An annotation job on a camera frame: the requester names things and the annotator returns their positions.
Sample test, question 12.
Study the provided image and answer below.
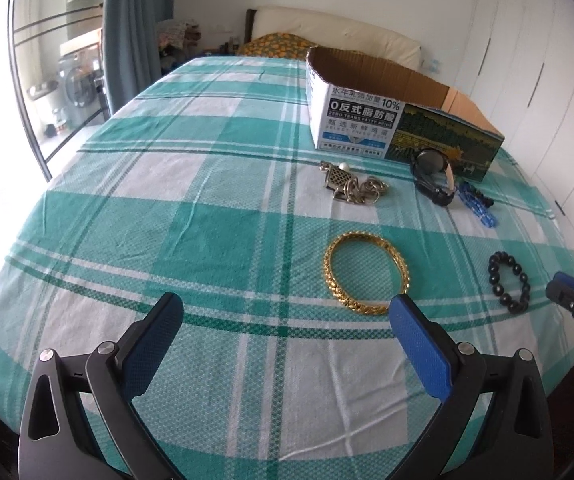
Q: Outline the blue crystal bracelet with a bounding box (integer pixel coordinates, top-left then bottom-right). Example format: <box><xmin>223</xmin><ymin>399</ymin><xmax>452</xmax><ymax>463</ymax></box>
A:
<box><xmin>456</xmin><ymin>180</ymin><xmax>499</xmax><ymax>230</ymax></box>

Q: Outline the black wrist watch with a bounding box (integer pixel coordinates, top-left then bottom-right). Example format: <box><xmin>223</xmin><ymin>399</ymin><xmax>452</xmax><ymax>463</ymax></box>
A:
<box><xmin>411</xmin><ymin>148</ymin><xmax>455</xmax><ymax>207</ymax></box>

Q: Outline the bed with orange floral cover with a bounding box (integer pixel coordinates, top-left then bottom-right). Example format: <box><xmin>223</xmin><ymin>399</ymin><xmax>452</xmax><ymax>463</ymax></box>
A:
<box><xmin>237</xmin><ymin>32</ymin><xmax>316</xmax><ymax>61</ymax></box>

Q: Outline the black bead bracelet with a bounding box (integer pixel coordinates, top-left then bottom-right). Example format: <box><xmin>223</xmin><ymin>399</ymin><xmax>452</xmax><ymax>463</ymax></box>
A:
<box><xmin>488</xmin><ymin>250</ymin><xmax>534</xmax><ymax>316</ymax></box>

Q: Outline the washing machine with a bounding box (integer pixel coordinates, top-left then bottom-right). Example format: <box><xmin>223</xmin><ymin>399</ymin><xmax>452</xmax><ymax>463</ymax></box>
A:
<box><xmin>59</xmin><ymin>44</ymin><xmax>107</xmax><ymax>129</ymax></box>

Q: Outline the blue-grey curtain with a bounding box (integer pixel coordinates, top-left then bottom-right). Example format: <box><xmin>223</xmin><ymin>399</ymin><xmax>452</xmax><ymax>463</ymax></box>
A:
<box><xmin>102</xmin><ymin>0</ymin><xmax>174</xmax><ymax>114</ymax></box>

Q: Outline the white built-in wardrobe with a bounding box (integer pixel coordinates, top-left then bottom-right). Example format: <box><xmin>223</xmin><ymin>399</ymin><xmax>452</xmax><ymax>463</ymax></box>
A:
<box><xmin>455</xmin><ymin>0</ymin><xmax>574</xmax><ymax>250</ymax></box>

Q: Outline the teal plaid tablecloth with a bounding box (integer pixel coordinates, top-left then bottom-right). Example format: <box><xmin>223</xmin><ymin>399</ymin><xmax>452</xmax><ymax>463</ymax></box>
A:
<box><xmin>0</xmin><ymin>58</ymin><xmax>574</xmax><ymax>479</ymax></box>

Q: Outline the silver metal chain jewelry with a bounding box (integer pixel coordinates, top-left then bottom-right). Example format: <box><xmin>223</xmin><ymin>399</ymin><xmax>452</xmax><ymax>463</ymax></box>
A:
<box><xmin>319</xmin><ymin>160</ymin><xmax>388</xmax><ymax>205</ymax></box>

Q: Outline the cream padded headboard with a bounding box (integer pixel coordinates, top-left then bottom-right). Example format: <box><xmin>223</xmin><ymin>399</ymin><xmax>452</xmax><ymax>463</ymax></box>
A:
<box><xmin>244</xmin><ymin>6</ymin><xmax>421</xmax><ymax>72</ymax></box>

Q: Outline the open cardboard box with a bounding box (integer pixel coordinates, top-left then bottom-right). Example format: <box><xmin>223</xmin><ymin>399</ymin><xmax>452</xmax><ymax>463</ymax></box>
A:
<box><xmin>305</xmin><ymin>47</ymin><xmax>504</xmax><ymax>182</ymax></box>

